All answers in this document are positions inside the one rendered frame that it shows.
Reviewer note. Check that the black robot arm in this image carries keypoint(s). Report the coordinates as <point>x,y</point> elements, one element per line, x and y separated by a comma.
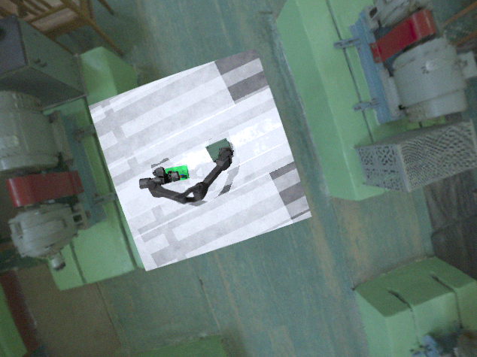
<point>199,190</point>

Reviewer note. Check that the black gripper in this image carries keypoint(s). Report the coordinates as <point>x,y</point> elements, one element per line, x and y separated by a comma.
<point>175,177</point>

